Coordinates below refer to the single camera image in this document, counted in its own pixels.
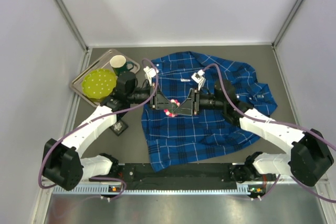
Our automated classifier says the pink flower brooch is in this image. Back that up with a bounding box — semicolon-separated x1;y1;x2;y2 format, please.
164;99;181;118

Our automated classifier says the silver maple leaf brooch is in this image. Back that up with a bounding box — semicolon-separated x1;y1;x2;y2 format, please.
113;122;122;131

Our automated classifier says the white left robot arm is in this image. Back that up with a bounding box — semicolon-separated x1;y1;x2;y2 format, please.
39;67;159;191

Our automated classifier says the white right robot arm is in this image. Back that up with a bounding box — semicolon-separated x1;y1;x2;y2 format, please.
173;80;334;187

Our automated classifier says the blue plaid shirt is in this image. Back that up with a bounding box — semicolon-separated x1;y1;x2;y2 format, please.
141;51;277;172

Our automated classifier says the green mug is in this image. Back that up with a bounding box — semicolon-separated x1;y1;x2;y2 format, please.
110;55;134;76

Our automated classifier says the yellow-green dotted plate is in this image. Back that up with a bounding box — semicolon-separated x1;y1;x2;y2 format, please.
81;68;117;105

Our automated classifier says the silver metal tray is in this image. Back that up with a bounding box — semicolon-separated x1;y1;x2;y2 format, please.
69;48;141;109

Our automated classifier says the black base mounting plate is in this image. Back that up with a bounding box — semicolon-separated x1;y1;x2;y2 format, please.
105;163;237;190

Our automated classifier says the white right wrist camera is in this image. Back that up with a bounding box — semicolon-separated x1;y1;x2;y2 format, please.
192;70;206;91

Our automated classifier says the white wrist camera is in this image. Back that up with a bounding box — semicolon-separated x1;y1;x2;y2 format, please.
143;67;159;86
192;70;206;91

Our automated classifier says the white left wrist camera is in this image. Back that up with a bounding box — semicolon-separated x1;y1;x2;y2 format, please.
143;67;159;86

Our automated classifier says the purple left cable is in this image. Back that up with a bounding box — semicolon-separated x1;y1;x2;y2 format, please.
38;58;160;201

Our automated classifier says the purple cable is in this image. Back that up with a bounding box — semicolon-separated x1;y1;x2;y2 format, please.
38;58;160;201
202;63;336;204

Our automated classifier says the small black frame box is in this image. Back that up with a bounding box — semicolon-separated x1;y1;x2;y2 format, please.
109;119;129;136

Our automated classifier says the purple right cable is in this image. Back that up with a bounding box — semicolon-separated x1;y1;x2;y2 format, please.
202;63;336;204

